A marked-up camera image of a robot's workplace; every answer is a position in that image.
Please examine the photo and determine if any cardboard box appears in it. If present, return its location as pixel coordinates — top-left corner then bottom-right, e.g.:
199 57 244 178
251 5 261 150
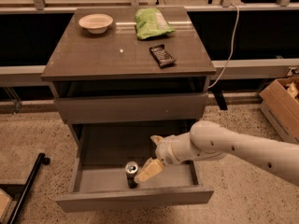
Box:
260 77 299 144

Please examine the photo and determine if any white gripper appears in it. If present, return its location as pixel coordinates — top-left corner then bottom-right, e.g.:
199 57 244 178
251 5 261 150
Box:
134 134 187 183

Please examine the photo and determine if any open grey middle drawer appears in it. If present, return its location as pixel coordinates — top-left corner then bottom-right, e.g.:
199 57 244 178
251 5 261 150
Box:
56 120 213 212

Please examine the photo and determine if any black bracket under rail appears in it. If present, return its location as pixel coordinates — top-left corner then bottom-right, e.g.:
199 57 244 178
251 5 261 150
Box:
212 87 228 110

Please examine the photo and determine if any black metal stand leg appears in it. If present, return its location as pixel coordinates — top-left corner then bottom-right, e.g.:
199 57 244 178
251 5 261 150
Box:
7 153 50 224

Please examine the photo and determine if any black snack bar wrapper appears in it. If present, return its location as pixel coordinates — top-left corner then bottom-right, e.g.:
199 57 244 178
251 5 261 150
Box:
149 44 176 68

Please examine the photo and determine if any green chip bag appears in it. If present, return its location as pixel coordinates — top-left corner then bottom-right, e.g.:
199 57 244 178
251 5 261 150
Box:
135 7 175 40

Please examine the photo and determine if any grey drawer cabinet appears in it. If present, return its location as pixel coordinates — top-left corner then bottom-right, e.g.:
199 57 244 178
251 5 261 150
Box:
40 6 217 213

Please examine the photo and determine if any white cable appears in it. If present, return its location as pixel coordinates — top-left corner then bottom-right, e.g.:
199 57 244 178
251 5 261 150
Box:
206 3 240 90

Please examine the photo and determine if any grey top drawer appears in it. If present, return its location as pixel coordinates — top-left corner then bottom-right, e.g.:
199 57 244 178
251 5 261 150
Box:
54 93 207 124

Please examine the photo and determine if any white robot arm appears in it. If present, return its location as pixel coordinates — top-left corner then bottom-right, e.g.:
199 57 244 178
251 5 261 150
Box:
135 120 299 186

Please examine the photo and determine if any white paper bowl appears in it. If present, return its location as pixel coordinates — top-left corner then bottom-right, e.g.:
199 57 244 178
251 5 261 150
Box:
78 14 113 35

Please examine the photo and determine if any redbull can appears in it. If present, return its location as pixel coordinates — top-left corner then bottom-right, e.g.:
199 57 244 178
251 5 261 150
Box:
125 161 138 189

